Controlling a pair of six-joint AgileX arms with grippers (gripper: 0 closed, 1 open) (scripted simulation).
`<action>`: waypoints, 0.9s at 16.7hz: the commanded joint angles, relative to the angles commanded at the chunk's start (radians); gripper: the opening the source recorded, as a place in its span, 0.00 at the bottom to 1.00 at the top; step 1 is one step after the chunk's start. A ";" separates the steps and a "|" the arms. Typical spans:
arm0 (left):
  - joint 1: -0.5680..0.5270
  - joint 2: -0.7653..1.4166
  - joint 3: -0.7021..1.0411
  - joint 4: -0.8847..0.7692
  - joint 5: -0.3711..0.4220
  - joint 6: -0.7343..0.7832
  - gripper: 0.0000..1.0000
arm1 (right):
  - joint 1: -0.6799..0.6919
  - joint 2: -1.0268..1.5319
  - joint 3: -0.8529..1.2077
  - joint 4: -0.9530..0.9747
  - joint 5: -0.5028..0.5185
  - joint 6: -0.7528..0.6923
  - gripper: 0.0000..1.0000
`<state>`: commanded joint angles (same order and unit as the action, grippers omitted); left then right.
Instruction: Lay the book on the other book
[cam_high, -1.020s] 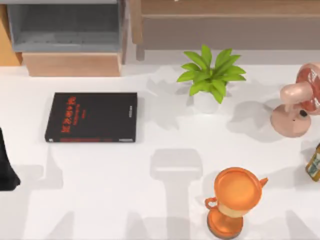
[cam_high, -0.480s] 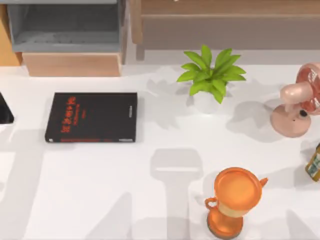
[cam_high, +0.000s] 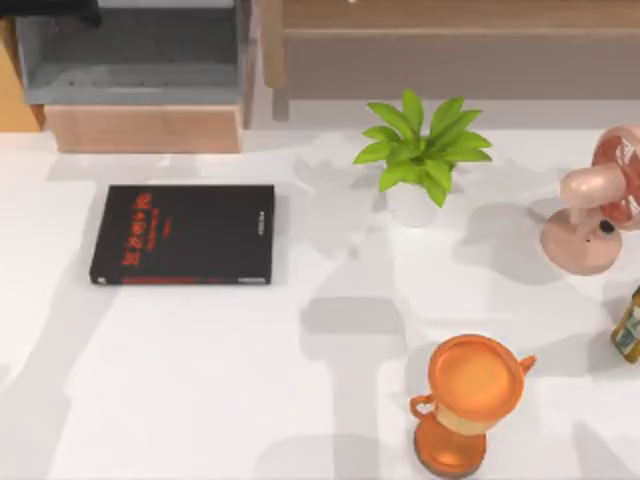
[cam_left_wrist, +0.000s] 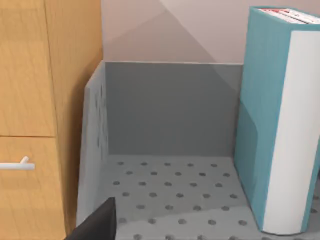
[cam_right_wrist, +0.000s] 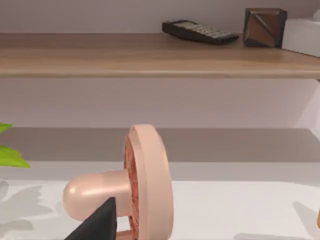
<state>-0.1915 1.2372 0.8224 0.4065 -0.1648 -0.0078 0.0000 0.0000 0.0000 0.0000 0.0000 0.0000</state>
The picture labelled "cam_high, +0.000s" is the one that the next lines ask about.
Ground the orange trophy cup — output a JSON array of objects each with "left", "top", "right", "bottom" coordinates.
[{"left": 409, "top": 333, "right": 538, "bottom": 476}]

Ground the pulled-out drawer with grey inside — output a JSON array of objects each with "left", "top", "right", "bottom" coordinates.
[{"left": 14, "top": 0, "right": 257, "bottom": 130}]

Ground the wooden open shelf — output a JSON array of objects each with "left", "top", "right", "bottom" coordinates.
[{"left": 261, "top": 0, "right": 640, "bottom": 123}]

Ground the green plant in white pot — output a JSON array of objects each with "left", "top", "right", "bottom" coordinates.
[{"left": 352, "top": 88, "right": 494, "bottom": 228}]

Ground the black book with red print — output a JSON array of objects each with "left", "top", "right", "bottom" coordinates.
[{"left": 89, "top": 184, "right": 277, "bottom": 287}]

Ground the wooden cupboard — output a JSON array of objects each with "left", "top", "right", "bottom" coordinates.
[{"left": 0, "top": 17, "right": 47, "bottom": 134}]

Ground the pink desk fan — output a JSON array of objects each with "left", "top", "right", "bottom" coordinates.
[{"left": 540, "top": 125, "right": 640, "bottom": 277}]

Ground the pale wooden drawer front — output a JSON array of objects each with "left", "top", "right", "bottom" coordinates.
[{"left": 43, "top": 103, "right": 245, "bottom": 153}]

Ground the yellow bottle with label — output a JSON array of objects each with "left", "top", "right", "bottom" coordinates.
[{"left": 609, "top": 285, "right": 640, "bottom": 363}]

